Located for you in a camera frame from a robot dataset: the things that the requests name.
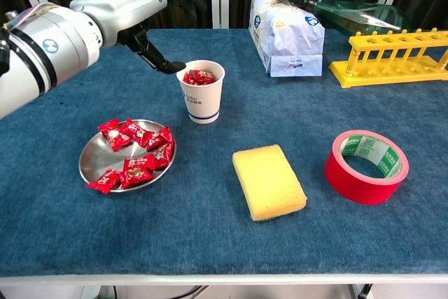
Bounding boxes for metal dish with candies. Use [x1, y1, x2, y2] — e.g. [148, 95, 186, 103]
[78, 118, 177, 193]

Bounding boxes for white metal table frame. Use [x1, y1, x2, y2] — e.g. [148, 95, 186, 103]
[0, 273, 448, 299]

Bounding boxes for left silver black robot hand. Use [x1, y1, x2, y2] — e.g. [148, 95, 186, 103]
[69, 0, 209, 75]

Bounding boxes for red tape roll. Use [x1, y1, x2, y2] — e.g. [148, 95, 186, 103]
[323, 130, 410, 205]

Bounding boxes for yellow test tube rack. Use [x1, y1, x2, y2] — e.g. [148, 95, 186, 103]
[328, 27, 448, 89]

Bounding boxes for white blue tissue pack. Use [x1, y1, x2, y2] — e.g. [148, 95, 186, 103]
[248, 0, 326, 78]

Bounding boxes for white paper cup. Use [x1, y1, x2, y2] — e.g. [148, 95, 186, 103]
[176, 60, 225, 125]

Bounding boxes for yellow sponge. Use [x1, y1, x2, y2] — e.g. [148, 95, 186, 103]
[232, 144, 309, 222]

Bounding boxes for blue felt table cloth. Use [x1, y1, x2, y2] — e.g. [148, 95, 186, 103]
[0, 28, 448, 277]

